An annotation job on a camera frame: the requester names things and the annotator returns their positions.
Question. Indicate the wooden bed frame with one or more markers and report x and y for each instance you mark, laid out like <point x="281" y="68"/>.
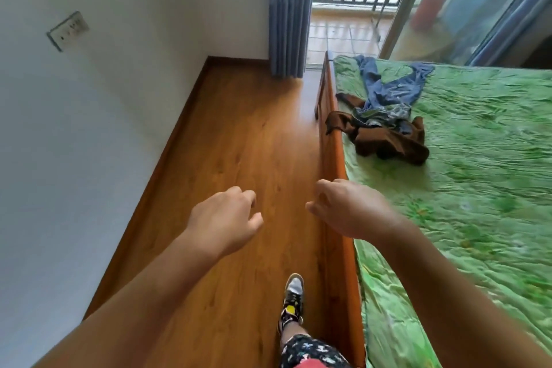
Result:
<point x="340" y="251"/>

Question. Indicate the green floral bedsheet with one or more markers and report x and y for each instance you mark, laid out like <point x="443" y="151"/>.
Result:
<point x="474" y="165"/>

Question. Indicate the person's right forearm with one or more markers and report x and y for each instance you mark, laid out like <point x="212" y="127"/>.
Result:
<point x="465" y="307"/>

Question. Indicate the person's floral patterned trousers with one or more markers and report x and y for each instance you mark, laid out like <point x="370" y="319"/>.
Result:
<point x="310" y="350"/>

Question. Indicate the person's red shirt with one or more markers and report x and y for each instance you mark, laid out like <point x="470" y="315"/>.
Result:
<point x="310" y="364"/>

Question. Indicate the person's right hand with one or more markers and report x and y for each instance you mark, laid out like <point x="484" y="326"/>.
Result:
<point x="362" y="212"/>

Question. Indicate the person's left hand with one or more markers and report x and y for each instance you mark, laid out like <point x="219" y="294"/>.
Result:
<point x="224" y="225"/>

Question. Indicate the sliding glass balcony door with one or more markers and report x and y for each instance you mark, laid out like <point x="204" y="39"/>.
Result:
<point x="474" y="1"/>

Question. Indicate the brown fleece garment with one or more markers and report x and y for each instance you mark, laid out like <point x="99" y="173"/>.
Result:
<point x="388" y="145"/>

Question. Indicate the person's left forearm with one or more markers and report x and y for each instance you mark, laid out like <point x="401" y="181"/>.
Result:
<point x="120" y="316"/>

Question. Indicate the red plant pot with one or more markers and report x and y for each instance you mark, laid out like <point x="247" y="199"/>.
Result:
<point x="431" y="5"/>

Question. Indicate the person's dark slipper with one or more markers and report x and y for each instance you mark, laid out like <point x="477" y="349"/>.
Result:
<point x="293" y="298"/>

